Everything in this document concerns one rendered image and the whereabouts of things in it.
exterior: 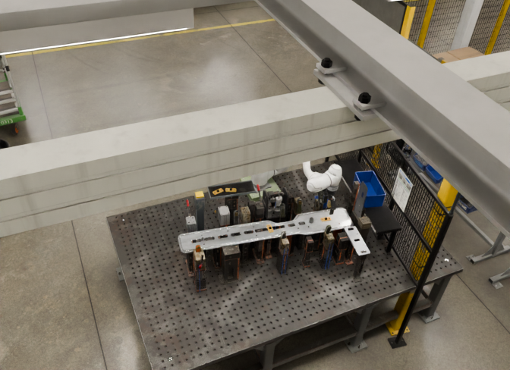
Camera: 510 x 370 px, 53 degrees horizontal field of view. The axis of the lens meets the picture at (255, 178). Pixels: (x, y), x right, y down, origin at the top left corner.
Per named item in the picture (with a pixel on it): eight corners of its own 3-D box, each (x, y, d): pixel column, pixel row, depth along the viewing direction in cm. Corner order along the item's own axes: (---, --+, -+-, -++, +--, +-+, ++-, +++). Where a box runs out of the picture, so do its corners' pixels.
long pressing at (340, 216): (181, 256, 374) (181, 255, 373) (177, 234, 390) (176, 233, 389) (354, 227, 406) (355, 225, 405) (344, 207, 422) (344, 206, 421)
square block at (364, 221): (354, 255, 422) (363, 224, 398) (351, 247, 427) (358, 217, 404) (363, 253, 423) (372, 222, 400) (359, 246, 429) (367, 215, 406)
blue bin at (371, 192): (363, 208, 417) (366, 195, 408) (352, 183, 439) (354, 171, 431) (382, 206, 419) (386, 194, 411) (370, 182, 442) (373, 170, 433)
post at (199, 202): (196, 238, 427) (195, 199, 398) (195, 231, 433) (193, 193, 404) (206, 236, 429) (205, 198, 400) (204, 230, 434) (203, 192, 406)
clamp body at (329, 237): (320, 271, 407) (326, 241, 384) (315, 260, 416) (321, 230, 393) (331, 269, 409) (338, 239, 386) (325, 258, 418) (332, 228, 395)
